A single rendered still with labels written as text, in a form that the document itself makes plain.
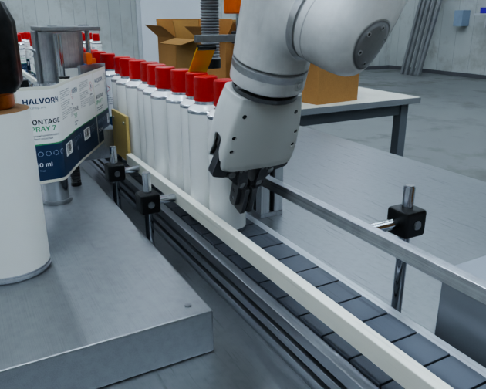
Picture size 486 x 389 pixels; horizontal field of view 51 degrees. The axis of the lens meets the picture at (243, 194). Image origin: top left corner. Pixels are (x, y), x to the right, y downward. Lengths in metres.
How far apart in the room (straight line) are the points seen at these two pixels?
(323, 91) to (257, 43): 1.91
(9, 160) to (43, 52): 0.55
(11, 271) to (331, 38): 0.42
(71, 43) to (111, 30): 8.62
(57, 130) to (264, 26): 0.42
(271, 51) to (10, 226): 0.33
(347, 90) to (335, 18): 2.07
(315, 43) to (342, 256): 0.37
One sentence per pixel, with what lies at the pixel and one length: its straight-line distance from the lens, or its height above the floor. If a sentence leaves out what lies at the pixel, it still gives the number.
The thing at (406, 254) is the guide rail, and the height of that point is 0.96.
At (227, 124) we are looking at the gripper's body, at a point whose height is 1.05.
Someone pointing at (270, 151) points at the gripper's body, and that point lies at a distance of 0.61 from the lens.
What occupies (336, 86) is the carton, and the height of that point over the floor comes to 0.85.
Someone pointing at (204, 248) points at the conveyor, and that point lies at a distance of 0.67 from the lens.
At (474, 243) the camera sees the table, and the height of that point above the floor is 0.83.
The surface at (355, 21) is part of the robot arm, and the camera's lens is 0.47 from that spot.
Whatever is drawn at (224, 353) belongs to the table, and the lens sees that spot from 0.56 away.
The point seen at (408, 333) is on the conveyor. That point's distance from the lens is 0.52.
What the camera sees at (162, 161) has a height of 0.93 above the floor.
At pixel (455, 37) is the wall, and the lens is 11.97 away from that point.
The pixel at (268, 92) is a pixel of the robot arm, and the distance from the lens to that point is 0.54.
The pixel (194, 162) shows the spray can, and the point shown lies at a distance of 0.72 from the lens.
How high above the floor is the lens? 1.16
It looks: 19 degrees down
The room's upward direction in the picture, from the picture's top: straight up
